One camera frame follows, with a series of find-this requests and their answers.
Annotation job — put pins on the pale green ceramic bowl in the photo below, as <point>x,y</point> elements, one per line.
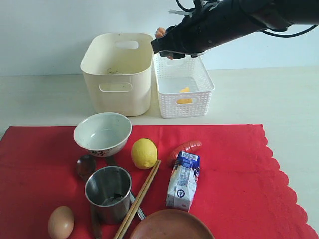
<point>103,134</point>

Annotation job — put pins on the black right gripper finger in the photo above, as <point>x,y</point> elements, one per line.
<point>169,42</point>
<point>172,55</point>

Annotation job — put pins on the wooden chopstick upper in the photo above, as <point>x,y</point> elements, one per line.
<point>136,204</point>

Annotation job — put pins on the red sausage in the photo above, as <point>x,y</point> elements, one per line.
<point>188,147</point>

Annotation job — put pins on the brown wooden plate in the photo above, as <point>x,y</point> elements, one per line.
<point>171,224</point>

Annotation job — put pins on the dark wooden spoon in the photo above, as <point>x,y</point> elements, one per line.
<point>85,167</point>

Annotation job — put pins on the yellow lemon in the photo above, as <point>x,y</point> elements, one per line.
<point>144,154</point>

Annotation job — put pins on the cream plastic tub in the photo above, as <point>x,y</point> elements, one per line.
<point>117,72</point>

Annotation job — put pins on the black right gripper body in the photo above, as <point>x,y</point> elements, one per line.
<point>211,24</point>

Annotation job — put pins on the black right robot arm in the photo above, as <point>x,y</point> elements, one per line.
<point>278,15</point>

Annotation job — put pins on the blue white milk carton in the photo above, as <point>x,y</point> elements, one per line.
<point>183,182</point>

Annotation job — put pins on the brown egg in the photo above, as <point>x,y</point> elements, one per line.
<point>61,223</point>

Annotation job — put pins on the orange fried chicken piece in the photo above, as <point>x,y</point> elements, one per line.
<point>160,32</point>

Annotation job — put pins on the stainless steel cup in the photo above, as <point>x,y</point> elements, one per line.
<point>107,190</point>

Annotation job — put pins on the white perforated plastic basket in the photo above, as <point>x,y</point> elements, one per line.
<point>184,86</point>

